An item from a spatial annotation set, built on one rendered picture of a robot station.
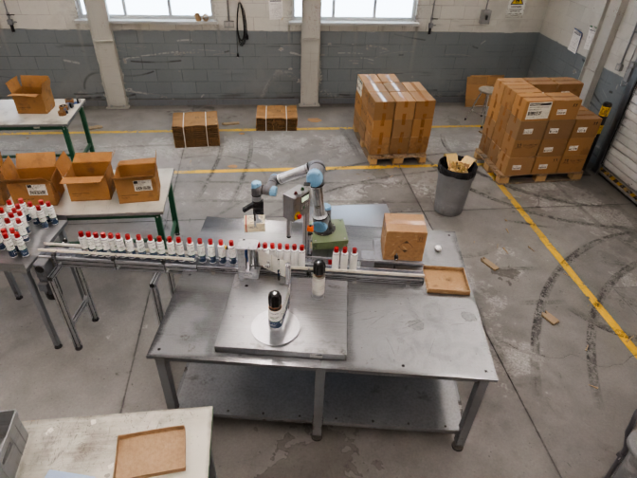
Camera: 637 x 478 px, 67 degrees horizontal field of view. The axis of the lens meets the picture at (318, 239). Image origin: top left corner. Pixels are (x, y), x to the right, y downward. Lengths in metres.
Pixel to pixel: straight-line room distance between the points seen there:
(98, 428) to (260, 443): 1.19
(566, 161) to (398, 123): 2.24
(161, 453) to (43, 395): 1.71
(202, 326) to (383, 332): 1.17
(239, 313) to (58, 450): 1.21
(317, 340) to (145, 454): 1.12
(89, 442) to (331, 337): 1.43
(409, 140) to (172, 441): 5.14
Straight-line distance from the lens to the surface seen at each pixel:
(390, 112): 6.55
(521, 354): 4.52
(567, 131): 6.88
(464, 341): 3.26
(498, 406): 4.10
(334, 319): 3.15
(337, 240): 3.75
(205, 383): 3.71
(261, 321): 3.12
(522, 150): 6.68
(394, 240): 3.60
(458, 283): 3.66
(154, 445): 2.81
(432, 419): 3.60
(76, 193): 4.77
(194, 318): 3.29
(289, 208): 3.23
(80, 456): 2.90
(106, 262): 3.84
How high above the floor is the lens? 3.16
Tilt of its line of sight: 37 degrees down
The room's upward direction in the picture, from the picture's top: 2 degrees clockwise
